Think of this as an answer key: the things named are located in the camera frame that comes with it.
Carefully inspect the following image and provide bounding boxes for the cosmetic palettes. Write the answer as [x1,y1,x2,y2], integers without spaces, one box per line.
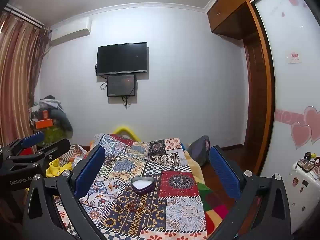
[297,158,320,173]

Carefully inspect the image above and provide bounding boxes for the red and white sticker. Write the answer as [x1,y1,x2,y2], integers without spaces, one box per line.
[287,51,302,65]

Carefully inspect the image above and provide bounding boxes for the yellow cloth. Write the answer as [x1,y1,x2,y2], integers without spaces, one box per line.
[48,157,73,178]

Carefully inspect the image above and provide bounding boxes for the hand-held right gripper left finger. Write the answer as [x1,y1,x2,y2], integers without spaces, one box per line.
[24,145,112,240]

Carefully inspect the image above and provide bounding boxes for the pink band decal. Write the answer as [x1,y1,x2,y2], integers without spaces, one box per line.
[275,108,304,126]

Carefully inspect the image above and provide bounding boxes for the wooden overhead cabinet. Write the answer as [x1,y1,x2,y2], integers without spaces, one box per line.
[206,0,279,40]

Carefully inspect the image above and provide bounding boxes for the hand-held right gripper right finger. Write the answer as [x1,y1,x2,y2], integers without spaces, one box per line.
[209,145,295,240]

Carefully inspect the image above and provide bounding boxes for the black wall television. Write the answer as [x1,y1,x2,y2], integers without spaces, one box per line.
[96,42,148,76]

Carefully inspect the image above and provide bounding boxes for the small white cabinet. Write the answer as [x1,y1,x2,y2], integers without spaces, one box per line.
[282,162,320,233]

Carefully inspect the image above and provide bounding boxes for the small black wall panel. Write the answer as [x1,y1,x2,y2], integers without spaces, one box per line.
[107,74,137,97]

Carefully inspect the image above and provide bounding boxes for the orange box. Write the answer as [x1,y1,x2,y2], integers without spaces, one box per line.
[34,119,54,129]

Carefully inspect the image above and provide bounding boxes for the heart-shaped purple tin box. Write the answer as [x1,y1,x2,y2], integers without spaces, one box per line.
[131,176,155,195]

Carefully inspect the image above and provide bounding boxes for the large pink heart decal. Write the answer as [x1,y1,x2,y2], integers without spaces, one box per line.
[290,122,313,150]
[303,106,320,145]

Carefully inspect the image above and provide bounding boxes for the red beaded necklace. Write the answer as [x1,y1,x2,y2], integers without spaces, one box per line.
[127,200,146,212]

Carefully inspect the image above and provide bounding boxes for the patchwork printed blanket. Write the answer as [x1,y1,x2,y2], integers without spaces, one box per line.
[54,133,208,240]

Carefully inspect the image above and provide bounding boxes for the white air conditioner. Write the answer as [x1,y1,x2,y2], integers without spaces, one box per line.
[50,19,92,46]

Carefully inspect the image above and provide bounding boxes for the striped brown curtain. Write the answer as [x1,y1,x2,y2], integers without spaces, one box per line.
[0,11,49,152]

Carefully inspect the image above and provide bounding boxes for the grey bag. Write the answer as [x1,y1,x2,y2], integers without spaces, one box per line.
[187,135,211,167]

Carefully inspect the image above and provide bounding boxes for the pile of clothes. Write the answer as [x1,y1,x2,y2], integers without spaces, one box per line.
[29,95,73,146]

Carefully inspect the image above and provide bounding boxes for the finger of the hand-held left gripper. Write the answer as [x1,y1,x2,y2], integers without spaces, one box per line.
[7,139,72,174]
[3,131,45,156]

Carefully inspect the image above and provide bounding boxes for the pale yellow fleece blanket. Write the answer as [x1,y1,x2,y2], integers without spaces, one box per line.
[184,152,203,183]

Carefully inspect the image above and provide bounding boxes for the white curtain rail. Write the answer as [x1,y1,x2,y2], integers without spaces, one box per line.
[4,4,46,28]

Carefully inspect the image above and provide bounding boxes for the brown wooden door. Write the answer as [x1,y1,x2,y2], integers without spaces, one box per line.
[242,0,275,179]

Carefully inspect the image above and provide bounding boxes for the colourful checked blanket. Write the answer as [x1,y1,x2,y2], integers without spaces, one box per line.
[197,179,242,240]

